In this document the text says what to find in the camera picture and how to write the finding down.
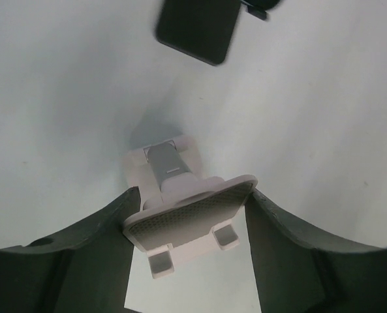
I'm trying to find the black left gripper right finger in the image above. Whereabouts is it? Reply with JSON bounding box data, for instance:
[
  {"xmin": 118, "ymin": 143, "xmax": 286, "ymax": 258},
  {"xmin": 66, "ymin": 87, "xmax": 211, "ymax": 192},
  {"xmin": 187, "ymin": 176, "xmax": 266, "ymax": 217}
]
[{"xmin": 245, "ymin": 190, "xmax": 387, "ymax": 312}]

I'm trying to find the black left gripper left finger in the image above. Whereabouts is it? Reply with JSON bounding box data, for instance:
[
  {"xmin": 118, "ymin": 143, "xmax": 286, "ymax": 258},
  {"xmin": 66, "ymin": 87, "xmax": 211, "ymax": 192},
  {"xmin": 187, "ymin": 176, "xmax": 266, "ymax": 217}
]
[{"xmin": 0, "ymin": 187, "xmax": 140, "ymax": 312}]

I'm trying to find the white folding phone stand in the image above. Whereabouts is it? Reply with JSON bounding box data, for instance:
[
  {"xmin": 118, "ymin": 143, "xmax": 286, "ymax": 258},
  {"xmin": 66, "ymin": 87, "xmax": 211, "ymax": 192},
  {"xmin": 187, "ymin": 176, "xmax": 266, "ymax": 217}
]
[{"xmin": 121, "ymin": 134, "xmax": 258, "ymax": 313}]

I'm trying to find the black folding phone stand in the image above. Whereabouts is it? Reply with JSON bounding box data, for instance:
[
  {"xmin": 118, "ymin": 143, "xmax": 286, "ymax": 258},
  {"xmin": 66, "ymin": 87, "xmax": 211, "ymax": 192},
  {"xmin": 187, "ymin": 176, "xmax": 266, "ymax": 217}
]
[{"xmin": 154, "ymin": 0, "xmax": 279, "ymax": 66}]

